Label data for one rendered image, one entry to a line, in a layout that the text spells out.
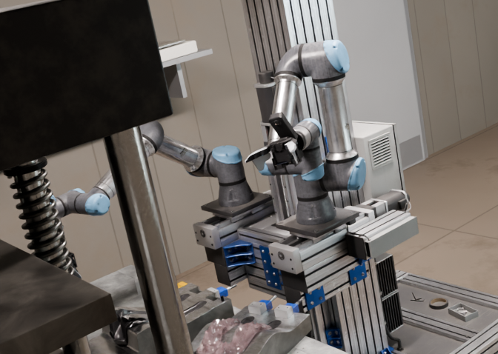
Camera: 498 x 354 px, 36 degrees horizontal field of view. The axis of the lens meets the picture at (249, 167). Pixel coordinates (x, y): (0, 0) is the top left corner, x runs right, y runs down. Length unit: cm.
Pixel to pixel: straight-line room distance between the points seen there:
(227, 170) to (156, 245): 194
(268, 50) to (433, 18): 416
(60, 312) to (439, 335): 263
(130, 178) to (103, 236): 387
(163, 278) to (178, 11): 411
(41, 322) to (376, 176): 216
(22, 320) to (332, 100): 164
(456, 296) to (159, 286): 286
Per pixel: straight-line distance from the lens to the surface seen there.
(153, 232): 122
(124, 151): 118
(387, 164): 323
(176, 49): 463
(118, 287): 329
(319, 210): 279
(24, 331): 123
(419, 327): 375
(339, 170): 271
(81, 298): 129
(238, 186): 317
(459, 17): 734
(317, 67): 263
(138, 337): 255
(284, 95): 262
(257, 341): 240
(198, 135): 534
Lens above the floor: 201
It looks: 15 degrees down
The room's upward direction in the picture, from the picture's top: 11 degrees counter-clockwise
